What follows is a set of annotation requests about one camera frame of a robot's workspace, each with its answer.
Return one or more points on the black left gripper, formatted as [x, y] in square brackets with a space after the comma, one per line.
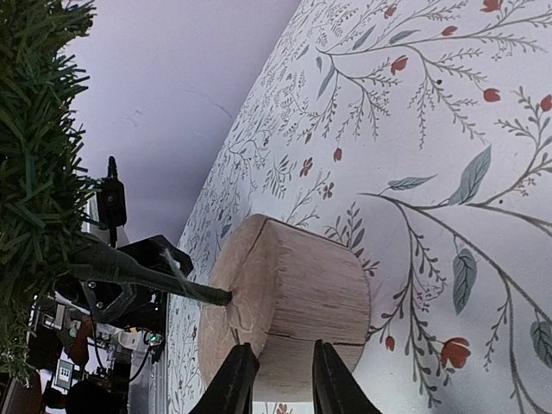
[111, 282]

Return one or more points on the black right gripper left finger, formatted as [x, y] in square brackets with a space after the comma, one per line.
[231, 390]

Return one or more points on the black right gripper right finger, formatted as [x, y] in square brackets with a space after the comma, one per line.
[334, 389]

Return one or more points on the wooden tree stump base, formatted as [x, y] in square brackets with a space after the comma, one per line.
[289, 287]

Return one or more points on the small green christmas tree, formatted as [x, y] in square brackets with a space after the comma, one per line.
[44, 189]

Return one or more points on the floral patterned table mat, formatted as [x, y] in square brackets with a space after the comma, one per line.
[416, 134]

